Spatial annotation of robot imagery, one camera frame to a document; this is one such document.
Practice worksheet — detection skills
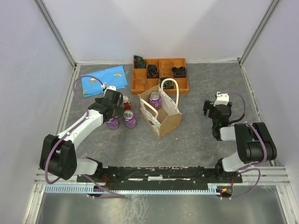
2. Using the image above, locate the red cola can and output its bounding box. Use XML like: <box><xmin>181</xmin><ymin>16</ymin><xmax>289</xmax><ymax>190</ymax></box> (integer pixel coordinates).
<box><xmin>123</xmin><ymin>95</ymin><xmax>132</xmax><ymax>111</ymax></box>

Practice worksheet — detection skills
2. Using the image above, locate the purple can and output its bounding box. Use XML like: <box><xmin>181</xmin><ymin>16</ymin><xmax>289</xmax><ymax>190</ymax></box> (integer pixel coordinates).
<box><xmin>106</xmin><ymin>118</ymin><xmax>120</xmax><ymax>130</ymax></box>
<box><xmin>123</xmin><ymin>110</ymin><xmax>137</xmax><ymax>128</ymax></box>
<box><xmin>149</xmin><ymin>91</ymin><xmax>161</xmax><ymax>110</ymax></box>

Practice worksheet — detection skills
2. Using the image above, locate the purple can back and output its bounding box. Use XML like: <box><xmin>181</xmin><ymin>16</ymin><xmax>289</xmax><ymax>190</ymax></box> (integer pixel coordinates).
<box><xmin>149</xmin><ymin>91</ymin><xmax>161</xmax><ymax>110</ymax></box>

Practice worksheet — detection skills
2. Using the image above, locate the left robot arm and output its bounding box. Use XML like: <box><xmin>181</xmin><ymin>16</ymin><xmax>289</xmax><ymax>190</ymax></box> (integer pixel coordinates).
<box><xmin>39</xmin><ymin>89</ymin><xmax>124</xmax><ymax>184</ymax></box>

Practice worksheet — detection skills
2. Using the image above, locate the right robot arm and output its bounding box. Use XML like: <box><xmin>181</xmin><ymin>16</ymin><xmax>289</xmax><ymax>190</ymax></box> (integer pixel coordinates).
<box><xmin>203</xmin><ymin>100</ymin><xmax>277</xmax><ymax>182</ymax></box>

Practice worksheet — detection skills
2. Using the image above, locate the brown canvas bag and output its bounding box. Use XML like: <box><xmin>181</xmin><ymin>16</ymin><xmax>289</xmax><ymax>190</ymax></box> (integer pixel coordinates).
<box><xmin>138</xmin><ymin>78</ymin><xmax>182</xmax><ymax>138</ymax></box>

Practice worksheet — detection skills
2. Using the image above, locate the blue printed folded cloth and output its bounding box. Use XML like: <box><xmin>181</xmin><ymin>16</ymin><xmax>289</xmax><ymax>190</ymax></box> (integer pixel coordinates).
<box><xmin>81</xmin><ymin>66</ymin><xmax>128</xmax><ymax>98</ymax></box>

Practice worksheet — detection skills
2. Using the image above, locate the orange wooden divided tray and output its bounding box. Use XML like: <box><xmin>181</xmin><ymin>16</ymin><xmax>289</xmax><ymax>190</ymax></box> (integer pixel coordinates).
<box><xmin>131</xmin><ymin>58</ymin><xmax>190</xmax><ymax>95</ymax></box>

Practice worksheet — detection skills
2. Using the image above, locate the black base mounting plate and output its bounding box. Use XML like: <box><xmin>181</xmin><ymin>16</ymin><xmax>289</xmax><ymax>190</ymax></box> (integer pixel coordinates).
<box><xmin>77</xmin><ymin>166</ymin><xmax>242</xmax><ymax>191</ymax></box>

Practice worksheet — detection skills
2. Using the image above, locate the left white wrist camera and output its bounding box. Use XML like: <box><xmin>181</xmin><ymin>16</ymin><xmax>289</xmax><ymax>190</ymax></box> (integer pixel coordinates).
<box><xmin>101</xmin><ymin>85</ymin><xmax>116</xmax><ymax>92</ymax></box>

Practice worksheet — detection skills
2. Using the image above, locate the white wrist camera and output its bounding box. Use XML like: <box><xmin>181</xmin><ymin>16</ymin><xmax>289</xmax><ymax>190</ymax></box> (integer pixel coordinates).
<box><xmin>101</xmin><ymin>85</ymin><xmax>116</xmax><ymax>92</ymax></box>
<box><xmin>214</xmin><ymin>91</ymin><xmax>229</xmax><ymax>107</ymax></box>

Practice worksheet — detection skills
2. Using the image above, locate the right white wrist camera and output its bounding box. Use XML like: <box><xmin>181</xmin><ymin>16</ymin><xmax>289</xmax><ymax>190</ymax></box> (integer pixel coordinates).
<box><xmin>214</xmin><ymin>91</ymin><xmax>229</xmax><ymax>107</ymax></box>

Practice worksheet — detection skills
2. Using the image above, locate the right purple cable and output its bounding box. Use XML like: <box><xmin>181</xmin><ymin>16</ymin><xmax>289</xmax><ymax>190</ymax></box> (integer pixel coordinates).
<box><xmin>219</xmin><ymin>91</ymin><xmax>269</xmax><ymax>200</ymax></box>

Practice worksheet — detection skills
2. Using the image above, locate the aluminium frame rail front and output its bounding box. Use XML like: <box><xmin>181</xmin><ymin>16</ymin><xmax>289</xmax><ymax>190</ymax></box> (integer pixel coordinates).
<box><xmin>35</xmin><ymin>167</ymin><xmax>290</xmax><ymax>186</ymax></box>

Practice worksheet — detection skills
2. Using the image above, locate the blue slotted cable duct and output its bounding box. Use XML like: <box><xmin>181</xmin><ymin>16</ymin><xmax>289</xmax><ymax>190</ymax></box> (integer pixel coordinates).
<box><xmin>44</xmin><ymin>184</ymin><xmax>220</xmax><ymax>195</ymax></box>

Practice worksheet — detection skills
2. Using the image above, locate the left aluminium corner post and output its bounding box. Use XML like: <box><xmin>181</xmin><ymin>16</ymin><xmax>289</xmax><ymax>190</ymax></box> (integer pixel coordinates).
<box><xmin>33</xmin><ymin>0</ymin><xmax>77</xmax><ymax>68</ymax></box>

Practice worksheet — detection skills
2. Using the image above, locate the aluminium corner post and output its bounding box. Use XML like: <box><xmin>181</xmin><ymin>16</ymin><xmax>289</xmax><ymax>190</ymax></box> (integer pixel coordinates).
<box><xmin>33</xmin><ymin>0</ymin><xmax>77</xmax><ymax>68</ymax></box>
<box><xmin>238</xmin><ymin>0</ymin><xmax>281</xmax><ymax>66</ymax></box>

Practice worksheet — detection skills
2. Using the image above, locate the right aluminium corner post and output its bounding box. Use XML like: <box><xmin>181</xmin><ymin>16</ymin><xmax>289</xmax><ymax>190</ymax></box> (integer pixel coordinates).
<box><xmin>238</xmin><ymin>0</ymin><xmax>281</xmax><ymax>66</ymax></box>

